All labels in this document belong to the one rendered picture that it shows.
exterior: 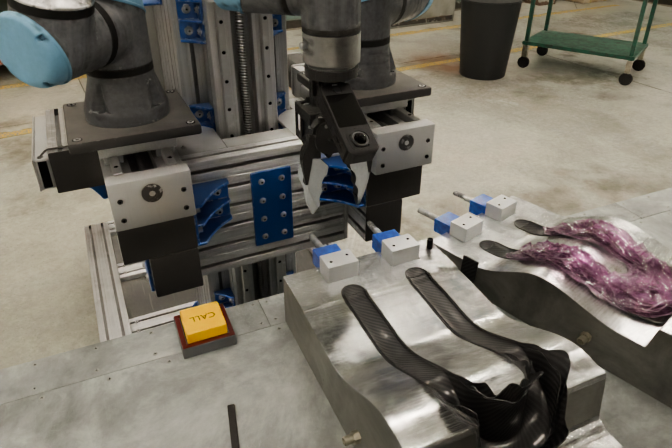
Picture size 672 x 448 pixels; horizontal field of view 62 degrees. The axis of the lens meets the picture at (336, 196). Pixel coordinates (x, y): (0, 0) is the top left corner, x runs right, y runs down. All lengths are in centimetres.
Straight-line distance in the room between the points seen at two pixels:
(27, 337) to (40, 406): 145
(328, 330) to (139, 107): 53
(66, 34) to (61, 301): 166
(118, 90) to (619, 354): 90
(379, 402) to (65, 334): 177
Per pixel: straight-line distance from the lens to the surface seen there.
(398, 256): 89
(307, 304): 82
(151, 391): 86
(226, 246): 122
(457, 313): 84
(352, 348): 76
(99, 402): 87
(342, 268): 85
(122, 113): 106
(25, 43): 93
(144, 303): 199
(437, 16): 694
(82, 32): 94
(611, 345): 91
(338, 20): 71
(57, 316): 239
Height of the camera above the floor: 142
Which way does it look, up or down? 29 degrees down
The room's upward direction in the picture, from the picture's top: straight up
